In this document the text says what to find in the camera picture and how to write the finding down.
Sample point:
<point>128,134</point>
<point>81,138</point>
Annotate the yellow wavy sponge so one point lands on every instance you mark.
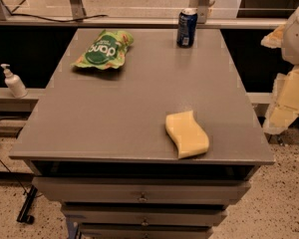
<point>188,136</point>

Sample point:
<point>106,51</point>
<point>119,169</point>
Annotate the top grey drawer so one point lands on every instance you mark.
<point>152,191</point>

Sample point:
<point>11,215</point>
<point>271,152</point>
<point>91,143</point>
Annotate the grey drawer cabinet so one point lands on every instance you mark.
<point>111,124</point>

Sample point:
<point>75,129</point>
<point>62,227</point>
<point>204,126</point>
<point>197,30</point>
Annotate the grey metal frame rail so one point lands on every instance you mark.
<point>156,23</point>

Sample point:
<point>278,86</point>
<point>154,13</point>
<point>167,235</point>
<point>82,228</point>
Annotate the middle grey drawer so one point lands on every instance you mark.
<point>145,215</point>

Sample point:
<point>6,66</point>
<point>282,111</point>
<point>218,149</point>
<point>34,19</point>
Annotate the bottom grey drawer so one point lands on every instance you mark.
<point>138,232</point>

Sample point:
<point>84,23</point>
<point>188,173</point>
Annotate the blue soda can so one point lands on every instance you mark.
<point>187,20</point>

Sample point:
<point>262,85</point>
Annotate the white pump dispenser bottle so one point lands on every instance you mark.
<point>13,82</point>

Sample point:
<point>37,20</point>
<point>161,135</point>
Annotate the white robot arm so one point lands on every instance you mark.
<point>284,106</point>

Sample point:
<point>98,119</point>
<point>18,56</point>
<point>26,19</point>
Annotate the grey drawer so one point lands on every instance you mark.
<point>145,215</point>
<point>138,232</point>
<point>152,191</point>

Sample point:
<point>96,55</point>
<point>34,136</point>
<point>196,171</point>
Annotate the green snack bag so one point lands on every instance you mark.
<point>108,51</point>

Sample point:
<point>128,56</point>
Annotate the black metal foot bracket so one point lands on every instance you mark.
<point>24,216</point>

